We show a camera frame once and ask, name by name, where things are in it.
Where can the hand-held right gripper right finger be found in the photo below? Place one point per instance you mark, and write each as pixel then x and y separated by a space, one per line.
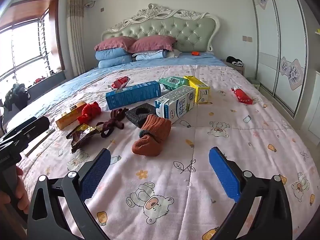
pixel 223 176

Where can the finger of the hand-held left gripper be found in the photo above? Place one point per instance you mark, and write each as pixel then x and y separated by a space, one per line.
pixel 27 138
pixel 30 126

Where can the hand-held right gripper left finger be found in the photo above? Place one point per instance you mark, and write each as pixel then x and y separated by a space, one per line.
pixel 96 173

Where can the white milk carton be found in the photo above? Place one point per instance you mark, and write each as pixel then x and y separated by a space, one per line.
pixel 175 105

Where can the blue cardboard box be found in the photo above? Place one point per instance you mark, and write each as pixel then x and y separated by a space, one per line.
pixel 132 95

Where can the person's left hand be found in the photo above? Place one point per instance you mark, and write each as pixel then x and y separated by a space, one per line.
pixel 21 195

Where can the beige flat strip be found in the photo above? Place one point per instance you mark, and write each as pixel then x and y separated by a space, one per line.
pixel 40 141

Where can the brown foil wrapper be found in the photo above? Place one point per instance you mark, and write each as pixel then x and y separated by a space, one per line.
pixel 82 136

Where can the gold cardboard box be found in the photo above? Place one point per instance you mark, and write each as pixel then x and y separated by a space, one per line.
pixel 68 116

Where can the bed with green headboard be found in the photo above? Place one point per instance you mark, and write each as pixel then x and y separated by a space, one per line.
pixel 225 130

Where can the dark red sock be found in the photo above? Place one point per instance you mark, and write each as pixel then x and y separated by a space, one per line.
pixel 116 124

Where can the red cloth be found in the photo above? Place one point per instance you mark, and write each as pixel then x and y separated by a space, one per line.
pixel 88 112

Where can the blue bedsheet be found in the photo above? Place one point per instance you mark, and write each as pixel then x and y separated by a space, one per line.
pixel 75 85

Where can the orange sock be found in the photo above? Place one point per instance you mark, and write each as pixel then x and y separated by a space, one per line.
pixel 150 142

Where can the black foam piece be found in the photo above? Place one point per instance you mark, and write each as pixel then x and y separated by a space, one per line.
pixel 133 117

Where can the window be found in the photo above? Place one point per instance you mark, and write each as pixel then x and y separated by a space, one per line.
pixel 25 47

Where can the red snack wrapper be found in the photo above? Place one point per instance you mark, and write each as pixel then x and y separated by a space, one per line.
pixel 241 95

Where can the yellow drink carton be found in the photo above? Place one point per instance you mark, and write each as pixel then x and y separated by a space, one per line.
pixel 197 86

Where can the red white snack packet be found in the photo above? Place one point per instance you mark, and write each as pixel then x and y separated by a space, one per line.
pixel 121 82

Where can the green lid storage box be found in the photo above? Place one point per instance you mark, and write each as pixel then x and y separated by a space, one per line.
pixel 253 82

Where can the blue pillows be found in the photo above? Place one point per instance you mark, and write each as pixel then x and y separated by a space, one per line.
pixel 115 62

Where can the green snack packet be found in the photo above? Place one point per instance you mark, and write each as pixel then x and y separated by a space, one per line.
pixel 173 82

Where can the beige curtain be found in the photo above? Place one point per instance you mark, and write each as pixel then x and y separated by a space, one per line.
pixel 76 30

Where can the grey nightstand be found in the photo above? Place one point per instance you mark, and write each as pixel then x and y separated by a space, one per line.
pixel 239 69

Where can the black clothes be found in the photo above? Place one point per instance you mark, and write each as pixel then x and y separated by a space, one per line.
pixel 233 60

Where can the light blue folded quilt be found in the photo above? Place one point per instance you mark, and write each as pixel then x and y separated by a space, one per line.
pixel 152 55

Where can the white cloth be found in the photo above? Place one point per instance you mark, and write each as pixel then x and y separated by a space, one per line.
pixel 175 53

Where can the white floral wardrobe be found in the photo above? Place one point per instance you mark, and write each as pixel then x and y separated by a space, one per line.
pixel 287 42

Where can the tufted green headboard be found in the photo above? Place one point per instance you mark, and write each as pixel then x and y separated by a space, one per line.
pixel 190 30

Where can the wall switch plate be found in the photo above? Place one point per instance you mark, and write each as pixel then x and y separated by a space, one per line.
pixel 247 38

